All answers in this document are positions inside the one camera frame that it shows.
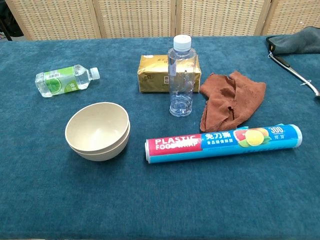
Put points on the green label water bottle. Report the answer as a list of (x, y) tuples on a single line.
[(61, 81)]

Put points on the gold tissue pack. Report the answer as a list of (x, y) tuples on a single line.
[(152, 75)]

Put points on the beige bowl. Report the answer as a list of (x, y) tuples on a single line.
[(96, 126), (105, 156)]

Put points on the brown rag cloth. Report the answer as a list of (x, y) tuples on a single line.
[(245, 100)]

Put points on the clear bottle white cap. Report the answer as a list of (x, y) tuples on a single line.
[(181, 75)]

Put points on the woven folding screen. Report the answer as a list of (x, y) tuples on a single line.
[(140, 17)]

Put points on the blue table cloth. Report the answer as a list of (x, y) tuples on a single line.
[(75, 200)]

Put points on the plastic food wrap roll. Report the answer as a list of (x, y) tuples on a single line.
[(220, 145)]

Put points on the black tripod stand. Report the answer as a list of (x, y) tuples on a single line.
[(6, 31)]

